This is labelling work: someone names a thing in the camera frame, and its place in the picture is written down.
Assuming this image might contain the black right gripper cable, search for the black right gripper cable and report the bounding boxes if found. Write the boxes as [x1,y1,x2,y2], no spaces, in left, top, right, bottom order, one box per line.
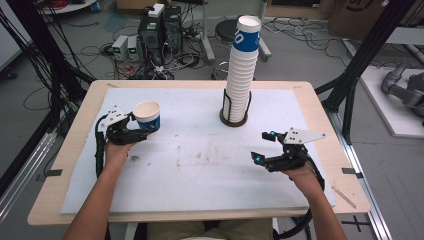
[273,154,326,240]

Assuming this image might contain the black frame with cables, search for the black frame with cables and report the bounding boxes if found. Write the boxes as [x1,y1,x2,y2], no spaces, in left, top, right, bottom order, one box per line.
[0,0,98,141]

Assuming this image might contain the grey power supply unit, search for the grey power supply unit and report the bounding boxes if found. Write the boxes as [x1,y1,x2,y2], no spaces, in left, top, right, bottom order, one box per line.
[126,35,140,63]
[111,34,129,62]

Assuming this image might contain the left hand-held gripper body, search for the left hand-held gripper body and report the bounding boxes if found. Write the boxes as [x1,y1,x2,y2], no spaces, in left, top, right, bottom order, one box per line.
[99,105,150,146]

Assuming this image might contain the grey desk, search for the grey desk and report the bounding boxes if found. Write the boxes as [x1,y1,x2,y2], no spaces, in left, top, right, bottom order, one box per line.
[384,26,424,46]

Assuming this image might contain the red cables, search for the red cables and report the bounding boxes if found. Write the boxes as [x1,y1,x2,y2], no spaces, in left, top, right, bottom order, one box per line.
[44,0,69,10]

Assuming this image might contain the aluminium rail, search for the aluminium rail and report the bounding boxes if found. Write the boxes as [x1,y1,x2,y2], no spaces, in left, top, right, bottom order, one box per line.
[0,128,59,224]
[328,109,394,240]

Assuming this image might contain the white table leg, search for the white table leg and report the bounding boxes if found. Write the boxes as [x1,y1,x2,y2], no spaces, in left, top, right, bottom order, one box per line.
[123,222,139,240]

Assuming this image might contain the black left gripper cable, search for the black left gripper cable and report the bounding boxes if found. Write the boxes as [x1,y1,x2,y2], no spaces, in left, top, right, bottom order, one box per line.
[94,113,109,179]

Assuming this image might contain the person's right hand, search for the person's right hand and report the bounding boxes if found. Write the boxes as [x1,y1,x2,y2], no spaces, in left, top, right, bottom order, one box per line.
[281,163,323,198]

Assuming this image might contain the cardboard box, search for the cardboard box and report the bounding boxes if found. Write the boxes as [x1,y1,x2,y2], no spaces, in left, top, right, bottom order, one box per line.
[328,0,401,41]

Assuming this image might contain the blue banded paper cup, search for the blue banded paper cup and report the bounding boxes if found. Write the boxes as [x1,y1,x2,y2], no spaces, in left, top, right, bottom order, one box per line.
[132,100,162,134]

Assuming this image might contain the black round stool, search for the black round stool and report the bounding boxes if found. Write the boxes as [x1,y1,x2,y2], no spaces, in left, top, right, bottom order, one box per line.
[214,18,239,44]

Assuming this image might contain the white box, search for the white box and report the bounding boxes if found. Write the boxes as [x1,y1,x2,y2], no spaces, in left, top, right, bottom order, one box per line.
[147,3,166,19]

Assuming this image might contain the person's left hand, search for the person's left hand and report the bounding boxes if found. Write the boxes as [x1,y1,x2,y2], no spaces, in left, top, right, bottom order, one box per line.
[104,139,138,171]

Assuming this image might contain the thin wooden stick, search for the thin wooden stick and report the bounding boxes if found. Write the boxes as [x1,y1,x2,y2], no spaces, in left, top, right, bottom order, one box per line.
[331,185,358,210]

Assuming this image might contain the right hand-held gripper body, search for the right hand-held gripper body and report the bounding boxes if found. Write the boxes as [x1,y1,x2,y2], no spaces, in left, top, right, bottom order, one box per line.
[263,127,328,173]

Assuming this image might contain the grey metal stand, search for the grey metal stand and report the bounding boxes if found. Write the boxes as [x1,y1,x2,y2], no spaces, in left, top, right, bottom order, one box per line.
[258,0,273,63]
[198,0,218,64]

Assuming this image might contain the black computer tower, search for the black computer tower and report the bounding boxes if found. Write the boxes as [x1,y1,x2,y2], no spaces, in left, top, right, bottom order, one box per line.
[137,13,165,66]
[163,4,184,54]

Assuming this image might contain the black frame post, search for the black frame post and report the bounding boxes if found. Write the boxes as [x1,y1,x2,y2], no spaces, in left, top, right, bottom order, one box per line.
[314,0,421,145]

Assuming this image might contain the white platform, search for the white platform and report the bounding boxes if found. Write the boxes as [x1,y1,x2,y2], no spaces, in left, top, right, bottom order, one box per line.
[343,64,424,139]

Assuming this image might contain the black wire cup holder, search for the black wire cup holder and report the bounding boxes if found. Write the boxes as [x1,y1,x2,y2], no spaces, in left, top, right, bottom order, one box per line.
[219,89,253,128]

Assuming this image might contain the chrome wire ring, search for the chrome wire ring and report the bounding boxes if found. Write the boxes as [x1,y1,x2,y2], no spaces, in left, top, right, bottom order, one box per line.
[211,61,231,81]

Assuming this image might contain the stack of white paper cups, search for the stack of white paper cups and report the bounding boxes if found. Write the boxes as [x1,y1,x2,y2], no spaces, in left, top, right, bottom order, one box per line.
[223,14,263,124]

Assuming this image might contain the person's khaki pants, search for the person's khaki pants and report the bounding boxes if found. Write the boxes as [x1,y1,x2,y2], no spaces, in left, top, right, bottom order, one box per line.
[146,218,274,240]

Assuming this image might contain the white round table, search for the white round table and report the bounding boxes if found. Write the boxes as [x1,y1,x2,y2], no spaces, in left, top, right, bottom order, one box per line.
[39,0,99,16]

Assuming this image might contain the white table mat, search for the white table mat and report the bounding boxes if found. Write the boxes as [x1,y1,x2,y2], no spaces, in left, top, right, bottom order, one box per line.
[59,87,336,215]

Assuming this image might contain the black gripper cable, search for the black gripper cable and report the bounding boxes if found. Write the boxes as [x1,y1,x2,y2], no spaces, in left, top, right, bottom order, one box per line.
[94,113,109,179]
[273,154,326,240]

